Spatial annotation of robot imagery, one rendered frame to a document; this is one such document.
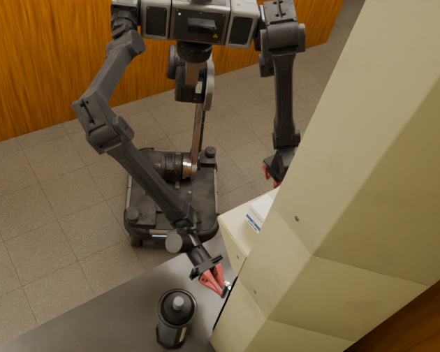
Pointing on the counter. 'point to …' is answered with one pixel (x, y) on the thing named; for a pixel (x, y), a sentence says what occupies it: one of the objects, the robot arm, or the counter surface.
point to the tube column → (383, 148)
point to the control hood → (239, 233)
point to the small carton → (258, 212)
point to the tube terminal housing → (304, 298)
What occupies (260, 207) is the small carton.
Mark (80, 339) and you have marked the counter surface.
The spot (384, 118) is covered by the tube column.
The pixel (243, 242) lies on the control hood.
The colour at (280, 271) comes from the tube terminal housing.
